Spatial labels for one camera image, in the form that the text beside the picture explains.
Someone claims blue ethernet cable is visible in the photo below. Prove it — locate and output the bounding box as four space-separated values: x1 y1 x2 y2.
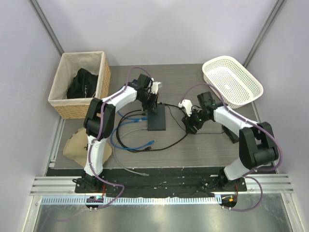
110 120 156 151
117 110 148 124

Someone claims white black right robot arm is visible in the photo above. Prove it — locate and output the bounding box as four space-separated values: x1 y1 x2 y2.
178 92 279 191

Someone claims thin black power cable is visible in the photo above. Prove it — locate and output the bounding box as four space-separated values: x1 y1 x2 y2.
169 106 226 136

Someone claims black braided teal-collar cable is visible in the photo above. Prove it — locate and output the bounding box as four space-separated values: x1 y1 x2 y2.
117 102 194 153

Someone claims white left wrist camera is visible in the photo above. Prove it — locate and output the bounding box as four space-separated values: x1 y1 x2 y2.
150 82 162 94

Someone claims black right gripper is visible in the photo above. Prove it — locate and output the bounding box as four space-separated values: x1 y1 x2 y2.
182 106 210 134

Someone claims white slotted cable duct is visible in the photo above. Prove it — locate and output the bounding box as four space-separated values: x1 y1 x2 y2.
41 195 222 206

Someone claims black power adapter brick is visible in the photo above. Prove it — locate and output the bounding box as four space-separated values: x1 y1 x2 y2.
222 125 239 144

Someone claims white perforated plastic basket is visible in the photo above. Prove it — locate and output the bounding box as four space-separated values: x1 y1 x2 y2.
202 56 264 109

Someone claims black cloth in basket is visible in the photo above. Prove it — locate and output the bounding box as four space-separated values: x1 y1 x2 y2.
67 68 98 99

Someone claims wicker basket with liner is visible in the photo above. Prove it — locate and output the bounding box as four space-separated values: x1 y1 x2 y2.
48 51 111 119

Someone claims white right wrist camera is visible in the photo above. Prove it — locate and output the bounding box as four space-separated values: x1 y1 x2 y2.
178 100 193 116

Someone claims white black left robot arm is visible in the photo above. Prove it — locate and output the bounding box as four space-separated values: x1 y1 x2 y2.
78 74 162 193

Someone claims black ethernet cable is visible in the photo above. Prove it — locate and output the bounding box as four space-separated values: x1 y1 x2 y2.
118 109 148 126

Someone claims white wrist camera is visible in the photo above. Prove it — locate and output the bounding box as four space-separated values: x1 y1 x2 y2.
178 100 193 116
150 82 162 94

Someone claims dark grey network switch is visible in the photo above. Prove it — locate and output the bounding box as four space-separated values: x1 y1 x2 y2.
147 104 166 131

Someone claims grey ethernet cable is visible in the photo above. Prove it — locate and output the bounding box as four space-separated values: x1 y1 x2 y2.
112 127 150 176

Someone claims aluminium rail frame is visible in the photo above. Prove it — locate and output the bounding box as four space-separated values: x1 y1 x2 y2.
30 173 294 198

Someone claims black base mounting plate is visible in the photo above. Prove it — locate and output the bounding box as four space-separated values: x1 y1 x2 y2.
73 175 247 195

